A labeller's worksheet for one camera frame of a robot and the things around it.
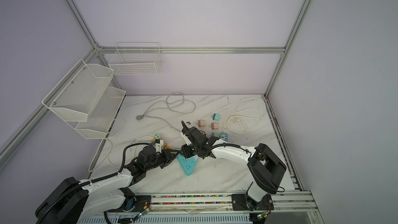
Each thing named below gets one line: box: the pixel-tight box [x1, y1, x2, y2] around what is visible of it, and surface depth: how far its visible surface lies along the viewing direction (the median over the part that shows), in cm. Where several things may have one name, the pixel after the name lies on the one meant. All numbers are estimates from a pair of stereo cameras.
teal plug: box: [212, 113, 221, 121], surface depth 107 cm
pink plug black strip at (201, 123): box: [197, 119, 206, 128], surface depth 105 cm
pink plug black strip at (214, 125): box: [211, 122, 219, 130], surface depth 103 cm
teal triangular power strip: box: [176, 154, 198, 177], surface depth 81 cm
